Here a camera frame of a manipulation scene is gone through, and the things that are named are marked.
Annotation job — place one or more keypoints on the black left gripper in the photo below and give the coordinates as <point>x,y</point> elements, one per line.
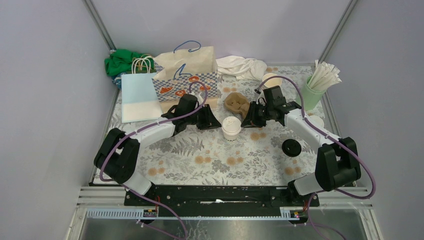
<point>209,120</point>

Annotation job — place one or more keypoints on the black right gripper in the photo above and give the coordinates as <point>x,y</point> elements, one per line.
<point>251,119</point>

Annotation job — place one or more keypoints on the white paper coffee cup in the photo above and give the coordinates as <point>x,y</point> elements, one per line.
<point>231,134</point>

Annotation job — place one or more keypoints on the blue checkered paper bag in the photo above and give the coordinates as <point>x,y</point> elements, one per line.
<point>186,70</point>

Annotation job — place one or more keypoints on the white coffee lid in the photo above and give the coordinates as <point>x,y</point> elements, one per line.
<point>231,122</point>

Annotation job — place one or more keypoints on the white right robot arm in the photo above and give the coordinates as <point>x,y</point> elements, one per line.
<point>336,162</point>

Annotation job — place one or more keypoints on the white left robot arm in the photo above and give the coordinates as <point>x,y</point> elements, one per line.
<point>118,155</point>

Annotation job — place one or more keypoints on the black coffee lid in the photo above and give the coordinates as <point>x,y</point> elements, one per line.
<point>291,148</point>

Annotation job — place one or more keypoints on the floral tablecloth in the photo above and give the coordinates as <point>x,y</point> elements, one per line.
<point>205,157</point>

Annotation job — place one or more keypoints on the stack of brown cup carriers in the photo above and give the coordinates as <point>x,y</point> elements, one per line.
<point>237,103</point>

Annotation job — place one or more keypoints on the stack of black paper cups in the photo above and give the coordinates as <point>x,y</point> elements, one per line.
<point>269,80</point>

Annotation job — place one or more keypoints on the white cloth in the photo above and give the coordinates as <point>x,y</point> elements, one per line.
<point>241,68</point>

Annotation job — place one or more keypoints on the green straw holder cup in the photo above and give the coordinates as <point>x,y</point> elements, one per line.
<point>310,97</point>

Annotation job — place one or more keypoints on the stack of white lids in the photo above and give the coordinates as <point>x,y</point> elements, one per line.
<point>316,121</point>

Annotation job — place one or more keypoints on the light blue paper bag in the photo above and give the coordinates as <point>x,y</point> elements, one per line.
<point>139,97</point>

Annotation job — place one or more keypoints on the bundle of white wrapped straws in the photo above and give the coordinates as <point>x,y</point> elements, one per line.
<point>324,76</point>

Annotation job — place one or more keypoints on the green cloth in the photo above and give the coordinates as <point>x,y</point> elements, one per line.
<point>121,61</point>

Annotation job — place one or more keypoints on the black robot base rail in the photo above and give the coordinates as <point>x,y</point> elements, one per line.
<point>219,201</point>

